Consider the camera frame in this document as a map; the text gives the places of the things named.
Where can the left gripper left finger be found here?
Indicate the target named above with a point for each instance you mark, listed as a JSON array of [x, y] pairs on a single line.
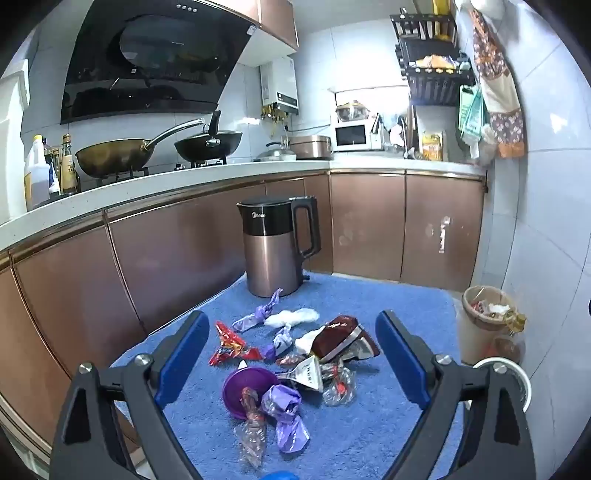
[[88, 442]]

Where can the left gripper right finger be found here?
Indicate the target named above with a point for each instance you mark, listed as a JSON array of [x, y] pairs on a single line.
[[496, 441]]

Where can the red snack wrapper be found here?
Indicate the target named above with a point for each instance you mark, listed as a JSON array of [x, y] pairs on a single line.
[[232, 347]]

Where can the purple plastic lid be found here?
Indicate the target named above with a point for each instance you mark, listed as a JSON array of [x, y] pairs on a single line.
[[257, 379]]

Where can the dark red foil bag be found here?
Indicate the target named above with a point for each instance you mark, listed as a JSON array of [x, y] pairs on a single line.
[[344, 339]]

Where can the white printed torn wrapper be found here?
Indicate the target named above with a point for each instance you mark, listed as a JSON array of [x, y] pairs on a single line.
[[307, 374]]

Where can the white tissue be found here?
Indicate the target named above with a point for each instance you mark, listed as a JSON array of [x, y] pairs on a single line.
[[303, 345]]

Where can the long purple twisted wrapper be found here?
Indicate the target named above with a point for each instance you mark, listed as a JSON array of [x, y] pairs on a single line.
[[260, 315]]

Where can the small purple candy wrapper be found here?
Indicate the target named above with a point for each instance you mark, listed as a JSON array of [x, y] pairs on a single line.
[[282, 341]]

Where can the white plastic bag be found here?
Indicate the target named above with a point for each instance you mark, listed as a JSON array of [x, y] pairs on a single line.
[[291, 318]]

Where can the white rimmed trash can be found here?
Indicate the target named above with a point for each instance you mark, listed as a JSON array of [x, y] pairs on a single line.
[[515, 370]]

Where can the beige trash bin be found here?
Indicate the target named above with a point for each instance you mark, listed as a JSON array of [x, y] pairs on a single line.
[[476, 328]]

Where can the brown kitchen cabinets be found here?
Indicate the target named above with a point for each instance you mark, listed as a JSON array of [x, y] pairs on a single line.
[[88, 276]]

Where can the amber oil bottle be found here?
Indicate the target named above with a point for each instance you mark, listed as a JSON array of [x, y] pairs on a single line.
[[511, 343]]

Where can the copper black electric kettle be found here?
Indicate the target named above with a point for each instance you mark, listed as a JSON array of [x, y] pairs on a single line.
[[273, 255]]

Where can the white detergent jug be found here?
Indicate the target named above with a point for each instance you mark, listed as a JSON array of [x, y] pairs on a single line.
[[36, 175]]

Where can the brown sauce bottle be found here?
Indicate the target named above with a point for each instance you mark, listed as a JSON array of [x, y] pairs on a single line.
[[68, 174]]

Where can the brass wok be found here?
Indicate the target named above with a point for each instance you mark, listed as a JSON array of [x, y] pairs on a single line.
[[122, 155]]

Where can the yellow food package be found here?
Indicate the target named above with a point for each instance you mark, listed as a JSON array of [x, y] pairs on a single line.
[[432, 146]]

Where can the black frying pan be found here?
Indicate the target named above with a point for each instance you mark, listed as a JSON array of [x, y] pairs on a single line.
[[214, 144]]

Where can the white microwave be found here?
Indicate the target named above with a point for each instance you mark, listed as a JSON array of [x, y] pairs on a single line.
[[358, 135]]

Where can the green plastic bag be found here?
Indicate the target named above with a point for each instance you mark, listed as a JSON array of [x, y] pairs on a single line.
[[471, 114]]

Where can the glass pot lid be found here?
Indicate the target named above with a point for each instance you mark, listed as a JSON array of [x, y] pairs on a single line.
[[276, 151]]

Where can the copper rice cooker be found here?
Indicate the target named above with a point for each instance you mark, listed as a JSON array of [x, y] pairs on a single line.
[[311, 147]]

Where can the floral hanging apron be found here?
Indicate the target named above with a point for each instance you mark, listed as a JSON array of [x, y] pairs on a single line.
[[499, 90]]

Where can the pot on microwave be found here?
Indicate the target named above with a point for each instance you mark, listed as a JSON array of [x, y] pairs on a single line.
[[352, 111]]

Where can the black range hood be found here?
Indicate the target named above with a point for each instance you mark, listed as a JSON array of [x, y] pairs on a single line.
[[135, 57]]

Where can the white water heater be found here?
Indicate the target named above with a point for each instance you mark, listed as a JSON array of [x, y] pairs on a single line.
[[278, 84]]

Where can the black wall rack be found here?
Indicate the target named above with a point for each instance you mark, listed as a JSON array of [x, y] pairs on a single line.
[[430, 59]]

